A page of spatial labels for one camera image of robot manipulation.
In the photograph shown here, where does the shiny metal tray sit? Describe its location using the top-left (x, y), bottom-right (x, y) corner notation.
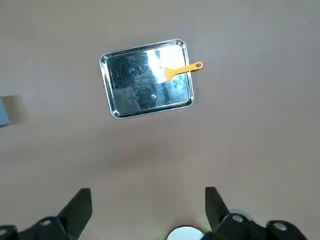
top-left (99, 38), bottom-right (195, 120)

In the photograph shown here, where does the orange handled paint brush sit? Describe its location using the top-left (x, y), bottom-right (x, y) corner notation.
top-left (156, 61), bottom-right (204, 85)

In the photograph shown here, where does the grey part base block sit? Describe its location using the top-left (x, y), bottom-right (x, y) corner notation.
top-left (0, 96), bottom-right (12, 129)

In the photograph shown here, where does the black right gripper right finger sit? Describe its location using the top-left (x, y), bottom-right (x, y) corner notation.
top-left (203, 186), bottom-right (310, 240)

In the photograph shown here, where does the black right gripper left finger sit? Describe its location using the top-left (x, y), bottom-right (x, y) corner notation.
top-left (0, 187), bottom-right (93, 240)

